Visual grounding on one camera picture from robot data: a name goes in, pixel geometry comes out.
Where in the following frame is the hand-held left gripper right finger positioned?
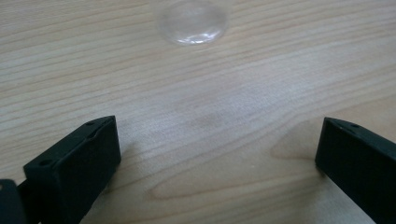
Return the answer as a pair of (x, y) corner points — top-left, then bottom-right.
(314, 117), (396, 224)

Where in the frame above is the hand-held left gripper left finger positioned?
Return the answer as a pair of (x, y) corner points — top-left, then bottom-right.
(18, 115), (122, 224)

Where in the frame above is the clear glass cup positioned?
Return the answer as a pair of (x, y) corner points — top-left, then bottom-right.
(157, 0), (229, 47)

